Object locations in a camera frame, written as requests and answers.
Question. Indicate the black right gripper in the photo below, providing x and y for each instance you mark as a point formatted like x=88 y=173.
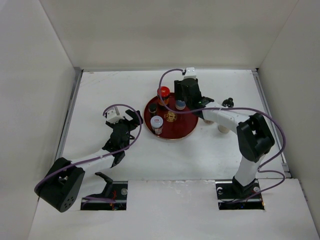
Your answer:
x=178 y=90

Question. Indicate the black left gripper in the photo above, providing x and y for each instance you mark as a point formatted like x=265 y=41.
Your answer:
x=134 y=116

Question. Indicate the tall silver-lid blue-label jar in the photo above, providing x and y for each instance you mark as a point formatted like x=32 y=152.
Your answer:
x=180 y=105

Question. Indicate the small black-cap spice bottle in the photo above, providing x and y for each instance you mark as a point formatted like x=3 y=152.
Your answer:
x=152 y=108

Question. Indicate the white-lid low jar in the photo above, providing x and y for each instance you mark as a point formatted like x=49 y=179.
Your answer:
x=156 y=123

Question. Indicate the red-lid chili sauce jar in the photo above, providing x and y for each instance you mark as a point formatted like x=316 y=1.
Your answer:
x=163 y=96

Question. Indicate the pink-lid spice jar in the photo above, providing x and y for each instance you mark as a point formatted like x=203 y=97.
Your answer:
x=208 y=121

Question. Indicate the clear-dome-lid spice jar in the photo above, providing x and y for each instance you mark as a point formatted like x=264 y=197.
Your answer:
x=223 y=129

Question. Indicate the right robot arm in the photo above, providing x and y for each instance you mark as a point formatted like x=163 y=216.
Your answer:
x=253 y=133

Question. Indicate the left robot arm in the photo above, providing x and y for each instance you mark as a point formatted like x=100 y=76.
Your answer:
x=61 y=185

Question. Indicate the red round tray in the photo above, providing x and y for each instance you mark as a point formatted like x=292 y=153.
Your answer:
x=175 y=126

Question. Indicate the black round-top grinder bottle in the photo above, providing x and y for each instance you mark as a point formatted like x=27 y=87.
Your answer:
x=228 y=103

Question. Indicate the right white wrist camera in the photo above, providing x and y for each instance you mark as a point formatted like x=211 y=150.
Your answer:
x=189 y=73

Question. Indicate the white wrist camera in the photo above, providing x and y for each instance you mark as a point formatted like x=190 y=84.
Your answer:
x=112 y=115
x=189 y=73

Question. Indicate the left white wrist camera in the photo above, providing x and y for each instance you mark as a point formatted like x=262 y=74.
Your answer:
x=112 y=115

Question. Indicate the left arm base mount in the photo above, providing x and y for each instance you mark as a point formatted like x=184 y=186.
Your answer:
x=113 y=197

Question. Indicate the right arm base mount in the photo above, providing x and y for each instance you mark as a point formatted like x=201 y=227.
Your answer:
x=229 y=199

